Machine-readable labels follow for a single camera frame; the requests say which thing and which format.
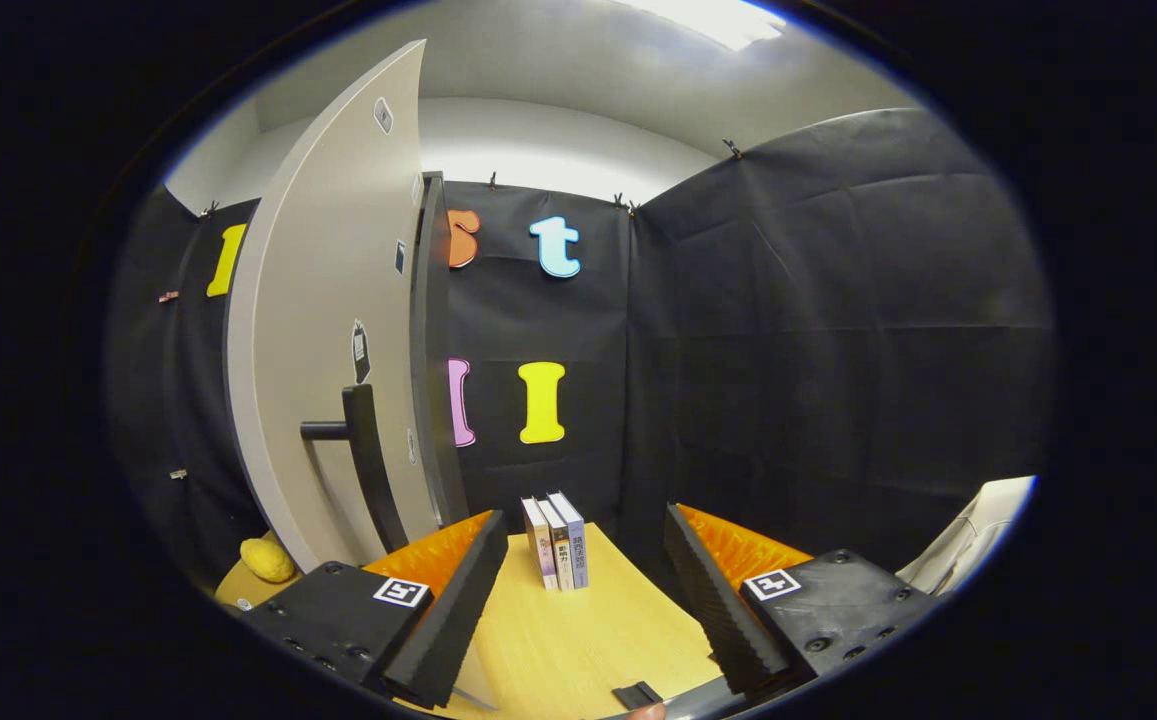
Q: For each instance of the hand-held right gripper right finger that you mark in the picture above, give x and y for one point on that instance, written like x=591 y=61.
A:
x=723 y=610

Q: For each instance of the beige cabinet door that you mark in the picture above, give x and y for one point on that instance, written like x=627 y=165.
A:
x=328 y=250

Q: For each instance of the white cloth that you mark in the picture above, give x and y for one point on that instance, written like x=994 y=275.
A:
x=978 y=540

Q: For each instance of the dark grey cabinet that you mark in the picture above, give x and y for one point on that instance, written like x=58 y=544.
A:
x=433 y=350

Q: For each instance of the white-spine book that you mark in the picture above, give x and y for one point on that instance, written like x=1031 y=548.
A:
x=538 y=545

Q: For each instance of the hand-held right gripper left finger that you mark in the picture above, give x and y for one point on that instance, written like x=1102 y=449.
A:
x=453 y=610

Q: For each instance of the black backdrop cloth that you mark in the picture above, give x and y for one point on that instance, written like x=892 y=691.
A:
x=818 y=350

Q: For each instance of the beige-spine book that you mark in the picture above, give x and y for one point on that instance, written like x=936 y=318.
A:
x=558 y=555

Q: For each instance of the long ceiling light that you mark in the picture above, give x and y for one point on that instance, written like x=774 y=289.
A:
x=708 y=18

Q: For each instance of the black binder clip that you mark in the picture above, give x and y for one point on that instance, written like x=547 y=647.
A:
x=208 y=210
x=623 y=205

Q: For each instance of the lavender-spine book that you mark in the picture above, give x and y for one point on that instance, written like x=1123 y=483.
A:
x=575 y=545

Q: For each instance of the yellow lemon-shaped toy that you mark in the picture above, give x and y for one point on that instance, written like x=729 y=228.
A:
x=266 y=560

